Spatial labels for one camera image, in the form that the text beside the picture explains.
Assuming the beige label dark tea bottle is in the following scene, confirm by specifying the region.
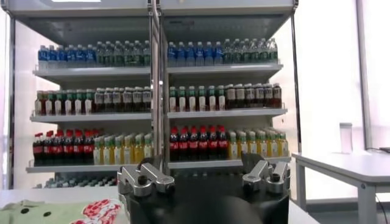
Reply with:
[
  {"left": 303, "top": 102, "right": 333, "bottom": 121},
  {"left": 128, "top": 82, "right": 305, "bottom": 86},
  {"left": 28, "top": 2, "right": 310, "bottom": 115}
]
[
  {"left": 235, "top": 84, "right": 246, "bottom": 110},
  {"left": 225, "top": 84, "right": 236, "bottom": 110}
]

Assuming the light green t-shirt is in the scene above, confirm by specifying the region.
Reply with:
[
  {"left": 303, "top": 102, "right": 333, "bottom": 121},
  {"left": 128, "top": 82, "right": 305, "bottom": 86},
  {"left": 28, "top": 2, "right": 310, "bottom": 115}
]
[{"left": 0, "top": 198, "right": 129, "bottom": 224}]

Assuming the red cap cola bottle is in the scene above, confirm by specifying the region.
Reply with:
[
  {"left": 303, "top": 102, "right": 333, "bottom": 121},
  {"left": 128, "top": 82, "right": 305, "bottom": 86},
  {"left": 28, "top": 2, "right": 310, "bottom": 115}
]
[
  {"left": 198, "top": 126, "right": 209, "bottom": 161},
  {"left": 179, "top": 127, "right": 190, "bottom": 161},
  {"left": 32, "top": 133, "right": 44, "bottom": 167},
  {"left": 189, "top": 126, "right": 199, "bottom": 161},
  {"left": 83, "top": 130, "right": 94, "bottom": 166},
  {"left": 169, "top": 127, "right": 180, "bottom": 161},
  {"left": 53, "top": 130, "right": 65, "bottom": 167},
  {"left": 43, "top": 131, "right": 54, "bottom": 167},
  {"left": 73, "top": 130, "right": 85, "bottom": 166},
  {"left": 63, "top": 130, "right": 74, "bottom": 167},
  {"left": 208, "top": 125, "right": 218, "bottom": 161},
  {"left": 217, "top": 125, "right": 229, "bottom": 160}
]

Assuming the white side table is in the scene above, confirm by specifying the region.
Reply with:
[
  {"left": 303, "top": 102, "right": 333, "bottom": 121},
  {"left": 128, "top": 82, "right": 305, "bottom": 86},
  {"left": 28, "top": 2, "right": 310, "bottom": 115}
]
[{"left": 291, "top": 151, "right": 390, "bottom": 224}]

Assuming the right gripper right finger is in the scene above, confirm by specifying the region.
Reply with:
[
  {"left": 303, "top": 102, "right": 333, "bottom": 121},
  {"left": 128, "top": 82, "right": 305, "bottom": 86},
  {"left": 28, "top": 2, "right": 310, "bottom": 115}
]
[{"left": 242, "top": 153, "right": 292, "bottom": 195}]

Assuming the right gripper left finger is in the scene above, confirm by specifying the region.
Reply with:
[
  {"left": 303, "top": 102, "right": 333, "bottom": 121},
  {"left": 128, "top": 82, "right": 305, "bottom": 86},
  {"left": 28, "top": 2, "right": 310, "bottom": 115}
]
[{"left": 118, "top": 156, "right": 176, "bottom": 198}]

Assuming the green label water bottle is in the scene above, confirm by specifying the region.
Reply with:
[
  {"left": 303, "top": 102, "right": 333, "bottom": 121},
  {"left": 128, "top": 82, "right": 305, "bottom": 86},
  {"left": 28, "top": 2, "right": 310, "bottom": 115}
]
[
  {"left": 132, "top": 40, "right": 143, "bottom": 67},
  {"left": 232, "top": 38, "right": 243, "bottom": 65},
  {"left": 241, "top": 38, "right": 252, "bottom": 64},
  {"left": 113, "top": 41, "right": 124, "bottom": 67},
  {"left": 95, "top": 41, "right": 105, "bottom": 68},
  {"left": 142, "top": 40, "right": 152, "bottom": 66},
  {"left": 259, "top": 38, "right": 269, "bottom": 63},
  {"left": 268, "top": 38, "right": 278, "bottom": 63},
  {"left": 104, "top": 41, "right": 115, "bottom": 67},
  {"left": 222, "top": 39, "right": 233, "bottom": 65},
  {"left": 122, "top": 41, "right": 133, "bottom": 67},
  {"left": 250, "top": 38, "right": 260, "bottom": 64}
]

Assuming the blue label water bottle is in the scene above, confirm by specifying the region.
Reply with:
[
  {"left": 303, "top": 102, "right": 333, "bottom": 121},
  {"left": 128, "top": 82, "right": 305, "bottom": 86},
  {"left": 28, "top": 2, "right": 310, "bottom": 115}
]
[
  {"left": 48, "top": 45, "right": 58, "bottom": 69},
  {"left": 194, "top": 41, "right": 205, "bottom": 66},
  {"left": 185, "top": 42, "right": 196, "bottom": 66},
  {"left": 204, "top": 41, "right": 214, "bottom": 66},
  {"left": 176, "top": 42, "right": 186, "bottom": 67},
  {"left": 85, "top": 44, "right": 96, "bottom": 68},
  {"left": 76, "top": 44, "right": 87, "bottom": 68},
  {"left": 213, "top": 41, "right": 224, "bottom": 66},
  {"left": 66, "top": 44, "right": 77, "bottom": 68},
  {"left": 57, "top": 45, "right": 68, "bottom": 69},
  {"left": 38, "top": 45, "right": 49, "bottom": 69},
  {"left": 167, "top": 42, "right": 177, "bottom": 67}
]

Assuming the white cap dark tea bottle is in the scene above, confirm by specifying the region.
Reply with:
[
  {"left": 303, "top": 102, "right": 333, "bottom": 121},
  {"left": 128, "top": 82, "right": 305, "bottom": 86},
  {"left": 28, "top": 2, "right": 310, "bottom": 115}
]
[
  {"left": 244, "top": 83, "right": 255, "bottom": 109},
  {"left": 112, "top": 88, "right": 122, "bottom": 113},
  {"left": 94, "top": 88, "right": 105, "bottom": 113},
  {"left": 103, "top": 88, "right": 113, "bottom": 113},
  {"left": 272, "top": 83, "right": 283, "bottom": 108},
  {"left": 142, "top": 86, "right": 152, "bottom": 112},
  {"left": 132, "top": 87, "right": 143, "bottom": 113},
  {"left": 122, "top": 87, "right": 133, "bottom": 113},
  {"left": 263, "top": 83, "right": 274, "bottom": 108},
  {"left": 253, "top": 83, "right": 264, "bottom": 109}
]

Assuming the yellow tea bottle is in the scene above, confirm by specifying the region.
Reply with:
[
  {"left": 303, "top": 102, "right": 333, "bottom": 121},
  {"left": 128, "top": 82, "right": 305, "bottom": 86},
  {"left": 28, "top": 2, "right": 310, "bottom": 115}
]
[
  {"left": 228, "top": 131, "right": 239, "bottom": 160},
  {"left": 258, "top": 130, "right": 269, "bottom": 158},
  {"left": 113, "top": 136, "right": 124, "bottom": 165},
  {"left": 102, "top": 136, "right": 113, "bottom": 166},
  {"left": 278, "top": 132, "right": 289, "bottom": 158},
  {"left": 133, "top": 134, "right": 144, "bottom": 164},
  {"left": 93, "top": 137, "right": 103, "bottom": 166},
  {"left": 248, "top": 130, "right": 259, "bottom": 155},
  {"left": 238, "top": 131, "right": 249, "bottom": 156},
  {"left": 123, "top": 135, "right": 134, "bottom": 164},
  {"left": 268, "top": 131, "right": 280, "bottom": 158},
  {"left": 143, "top": 133, "right": 153, "bottom": 159}
]

